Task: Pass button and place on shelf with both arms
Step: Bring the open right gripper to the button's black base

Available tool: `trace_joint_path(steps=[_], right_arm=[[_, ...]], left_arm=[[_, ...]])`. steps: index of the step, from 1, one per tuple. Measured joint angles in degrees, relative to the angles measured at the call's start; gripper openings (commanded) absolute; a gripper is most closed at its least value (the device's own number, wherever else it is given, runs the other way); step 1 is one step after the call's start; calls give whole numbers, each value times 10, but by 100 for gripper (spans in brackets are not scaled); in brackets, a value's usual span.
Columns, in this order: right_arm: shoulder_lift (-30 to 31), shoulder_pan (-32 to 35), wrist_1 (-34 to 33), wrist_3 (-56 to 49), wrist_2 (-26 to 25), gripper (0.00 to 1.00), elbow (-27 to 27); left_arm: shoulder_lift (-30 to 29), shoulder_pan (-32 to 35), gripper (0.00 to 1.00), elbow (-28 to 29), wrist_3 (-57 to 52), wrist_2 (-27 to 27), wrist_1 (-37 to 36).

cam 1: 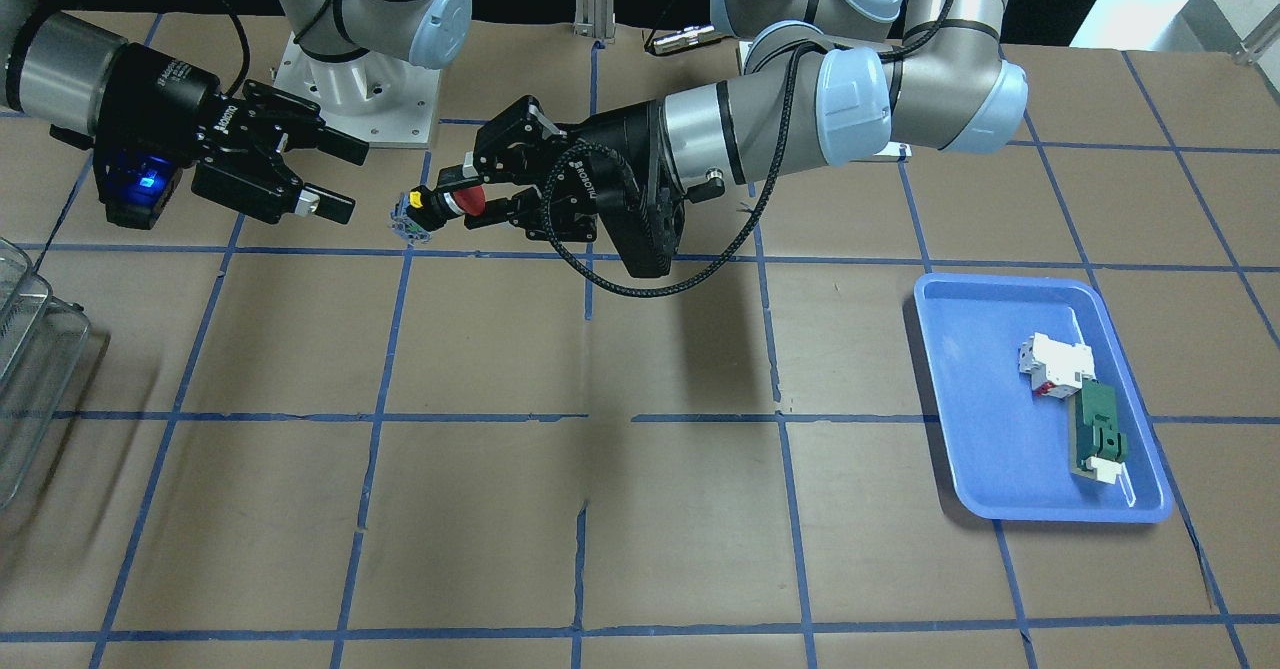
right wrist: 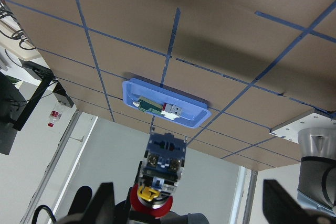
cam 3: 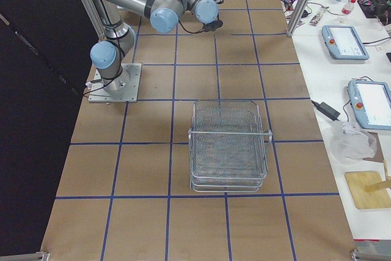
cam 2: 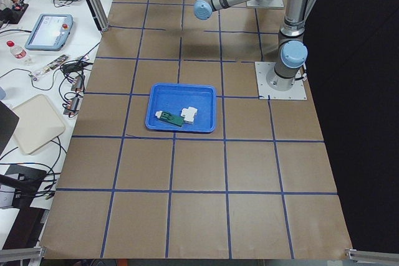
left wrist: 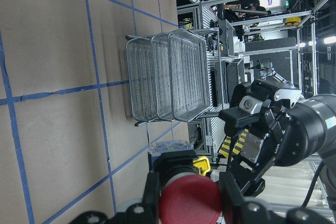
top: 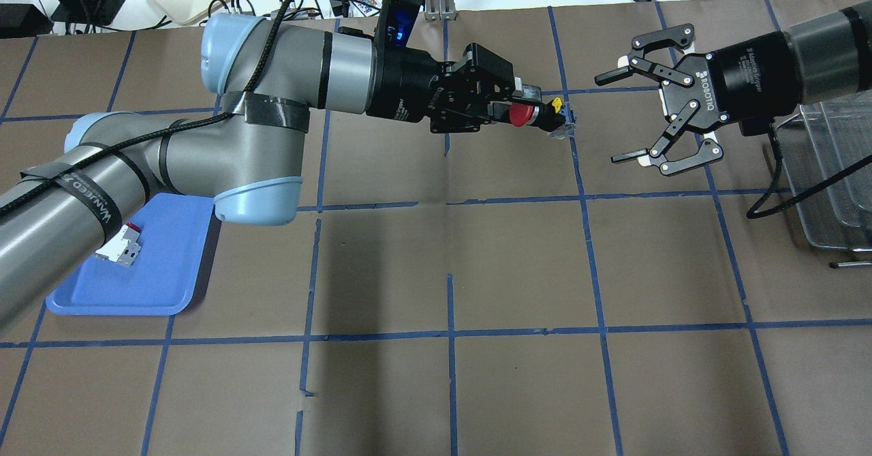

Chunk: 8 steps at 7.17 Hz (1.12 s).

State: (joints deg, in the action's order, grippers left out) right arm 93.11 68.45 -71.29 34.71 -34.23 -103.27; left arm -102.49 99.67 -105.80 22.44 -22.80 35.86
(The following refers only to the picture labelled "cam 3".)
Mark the wooden board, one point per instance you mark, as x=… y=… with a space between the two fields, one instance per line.
x=368 y=190

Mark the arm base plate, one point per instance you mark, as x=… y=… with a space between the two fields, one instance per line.
x=123 y=89

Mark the clear bottle red cap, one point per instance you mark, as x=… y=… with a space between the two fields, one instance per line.
x=348 y=7

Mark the black power adapter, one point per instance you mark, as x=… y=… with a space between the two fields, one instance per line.
x=328 y=111

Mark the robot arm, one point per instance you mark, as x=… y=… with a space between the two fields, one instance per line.
x=118 y=37

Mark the blue teach pendant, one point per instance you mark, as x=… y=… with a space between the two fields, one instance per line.
x=370 y=102
x=343 y=43

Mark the clear plastic bag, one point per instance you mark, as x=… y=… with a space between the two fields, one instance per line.
x=350 y=142

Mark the near blue teach pendant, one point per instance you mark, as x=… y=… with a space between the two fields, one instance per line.
x=370 y=102

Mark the far blue teach pendant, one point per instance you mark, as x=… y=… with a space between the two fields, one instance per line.
x=343 y=43

